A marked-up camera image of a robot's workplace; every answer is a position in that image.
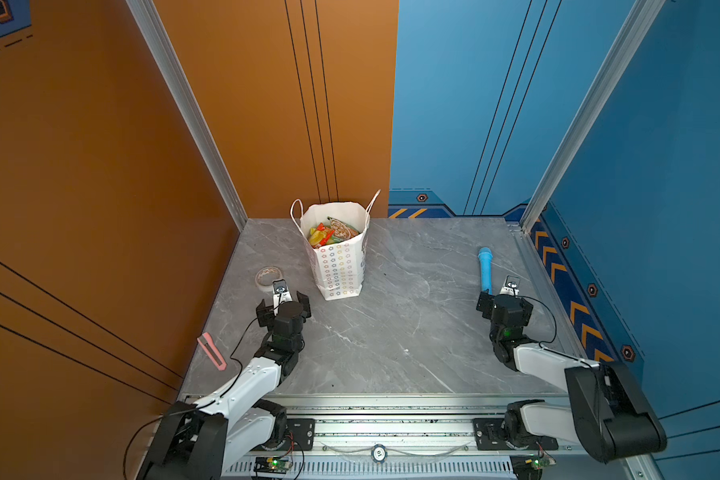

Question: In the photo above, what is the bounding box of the green white snack packet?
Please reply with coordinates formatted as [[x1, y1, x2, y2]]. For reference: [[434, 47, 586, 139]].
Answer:
[[328, 217, 360, 242]]

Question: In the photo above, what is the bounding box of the red yellow snack packet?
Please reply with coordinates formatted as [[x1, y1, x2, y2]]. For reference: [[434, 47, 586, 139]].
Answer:
[[310, 223, 338, 248]]

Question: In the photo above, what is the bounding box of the blue toy microphone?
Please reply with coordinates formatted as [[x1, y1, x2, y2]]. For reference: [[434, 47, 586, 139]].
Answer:
[[478, 247, 493, 294]]

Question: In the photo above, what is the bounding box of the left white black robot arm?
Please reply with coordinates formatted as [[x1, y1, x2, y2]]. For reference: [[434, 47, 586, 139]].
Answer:
[[135, 292, 311, 479]]

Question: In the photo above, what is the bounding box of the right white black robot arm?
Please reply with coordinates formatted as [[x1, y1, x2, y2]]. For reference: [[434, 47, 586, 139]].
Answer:
[[477, 291, 668, 463]]

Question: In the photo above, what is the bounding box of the left aluminium corner post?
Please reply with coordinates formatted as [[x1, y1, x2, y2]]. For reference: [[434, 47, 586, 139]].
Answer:
[[125, 0, 248, 232]]

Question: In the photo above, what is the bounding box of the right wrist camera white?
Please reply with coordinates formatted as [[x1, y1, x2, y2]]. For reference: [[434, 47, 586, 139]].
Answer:
[[499, 275, 520, 297]]

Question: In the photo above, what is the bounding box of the aluminium corner post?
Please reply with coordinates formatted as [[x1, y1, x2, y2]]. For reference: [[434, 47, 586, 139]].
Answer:
[[519, 0, 665, 235], [125, 0, 248, 232]]

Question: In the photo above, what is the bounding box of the right green circuit board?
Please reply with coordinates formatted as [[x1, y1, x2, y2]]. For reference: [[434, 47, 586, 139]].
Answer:
[[510, 456, 557, 480]]

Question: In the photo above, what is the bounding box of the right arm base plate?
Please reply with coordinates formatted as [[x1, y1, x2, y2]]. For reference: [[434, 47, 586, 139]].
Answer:
[[472, 417, 559, 451]]

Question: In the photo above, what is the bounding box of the pink plastic clip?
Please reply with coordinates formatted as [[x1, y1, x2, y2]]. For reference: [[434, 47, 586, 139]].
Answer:
[[197, 332, 227, 371]]

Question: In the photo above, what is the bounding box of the aluminium frame rail base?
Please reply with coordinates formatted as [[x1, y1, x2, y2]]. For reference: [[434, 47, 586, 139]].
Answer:
[[133, 392, 664, 480]]

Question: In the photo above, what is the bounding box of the green circuit board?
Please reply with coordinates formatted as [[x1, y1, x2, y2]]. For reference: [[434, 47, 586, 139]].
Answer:
[[510, 456, 557, 480], [252, 456, 294, 479]]

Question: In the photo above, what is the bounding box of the white printed paper bag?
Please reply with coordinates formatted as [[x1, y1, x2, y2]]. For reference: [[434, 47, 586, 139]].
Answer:
[[290, 194, 379, 301]]

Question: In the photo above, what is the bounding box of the left green circuit board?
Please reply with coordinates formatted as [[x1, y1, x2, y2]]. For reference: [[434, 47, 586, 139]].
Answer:
[[252, 456, 294, 479]]

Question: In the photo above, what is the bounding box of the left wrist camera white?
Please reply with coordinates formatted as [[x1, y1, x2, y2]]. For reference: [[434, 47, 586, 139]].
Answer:
[[272, 279, 292, 309]]

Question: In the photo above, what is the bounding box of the yellow snack bag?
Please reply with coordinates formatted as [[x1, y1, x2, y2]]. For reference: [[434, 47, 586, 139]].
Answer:
[[308, 223, 333, 248]]

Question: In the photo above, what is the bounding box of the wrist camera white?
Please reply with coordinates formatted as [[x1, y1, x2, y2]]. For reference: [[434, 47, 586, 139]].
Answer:
[[272, 279, 292, 309], [499, 275, 520, 297]]

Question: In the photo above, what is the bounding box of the right aluminium corner post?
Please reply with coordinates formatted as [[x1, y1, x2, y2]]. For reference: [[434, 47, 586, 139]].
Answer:
[[519, 0, 665, 235]]

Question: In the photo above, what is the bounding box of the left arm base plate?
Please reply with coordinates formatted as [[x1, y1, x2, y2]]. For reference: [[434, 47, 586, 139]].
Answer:
[[253, 418, 316, 452]]

